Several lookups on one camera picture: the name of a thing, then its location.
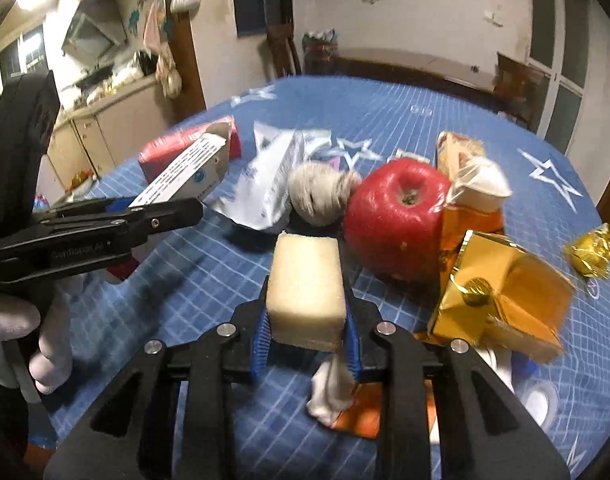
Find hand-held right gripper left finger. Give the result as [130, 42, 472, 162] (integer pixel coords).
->
[44, 282, 276, 480]

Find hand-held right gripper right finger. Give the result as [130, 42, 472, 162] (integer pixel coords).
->
[342, 287, 570, 480]

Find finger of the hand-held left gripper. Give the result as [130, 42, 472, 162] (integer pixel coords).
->
[35, 197, 136, 221]
[35, 197, 204, 246]

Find white cardboard box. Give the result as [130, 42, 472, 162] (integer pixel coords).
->
[129, 132, 230, 208]

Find cream sponge block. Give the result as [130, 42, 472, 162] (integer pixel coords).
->
[265, 231, 348, 352]

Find person's left hand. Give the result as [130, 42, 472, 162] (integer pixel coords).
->
[0, 272, 74, 403]

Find rolled white face mask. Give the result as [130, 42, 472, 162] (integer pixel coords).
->
[307, 355, 358, 426]

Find red packet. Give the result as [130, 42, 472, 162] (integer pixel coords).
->
[137, 116, 243, 183]

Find blue star printed tablecloth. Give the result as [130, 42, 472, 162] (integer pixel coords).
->
[32, 76, 610, 480]

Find orange foil wrapper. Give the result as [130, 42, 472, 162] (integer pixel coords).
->
[330, 385, 438, 441]

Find kitchen counter cabinet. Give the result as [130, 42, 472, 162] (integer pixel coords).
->
[35, 75, 176, 196]

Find silver white foil pouch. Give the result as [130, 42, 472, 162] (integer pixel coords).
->
[207, 121, 333, 231]

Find red apple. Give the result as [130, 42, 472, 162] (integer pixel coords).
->
[343, 157, 453, 281]

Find hanging cream bag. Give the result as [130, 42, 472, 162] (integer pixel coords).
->
[155, 45, 183, 98]

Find range hood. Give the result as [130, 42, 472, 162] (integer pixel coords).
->
[62, 10, 128, 61]

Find orange transparent wrapper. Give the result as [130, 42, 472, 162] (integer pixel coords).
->
[439, 204, 506, 256]

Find gold foil box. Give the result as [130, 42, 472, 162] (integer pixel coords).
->
[427, 230, 576, 365]

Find dark wooden chair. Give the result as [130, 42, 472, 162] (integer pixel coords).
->
[267, 25, 303, 81]
[495, 52, 550, 128]

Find small beige wrapper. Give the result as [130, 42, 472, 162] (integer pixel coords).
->
[394, 148, 432, 165]

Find orange snack packet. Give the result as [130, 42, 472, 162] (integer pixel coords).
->
[436, 131, 486, 181]

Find basket with clutter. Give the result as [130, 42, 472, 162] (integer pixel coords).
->
[302, 30, 340, 76]

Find gold candy wrapper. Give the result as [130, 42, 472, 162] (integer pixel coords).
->
[564, 223, 610, 278]

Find dark wooden table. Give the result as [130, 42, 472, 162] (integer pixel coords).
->
[335, 55, 500, 106]

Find frosted glass double door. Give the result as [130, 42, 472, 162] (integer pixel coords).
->
[527, 0, 606, 156]

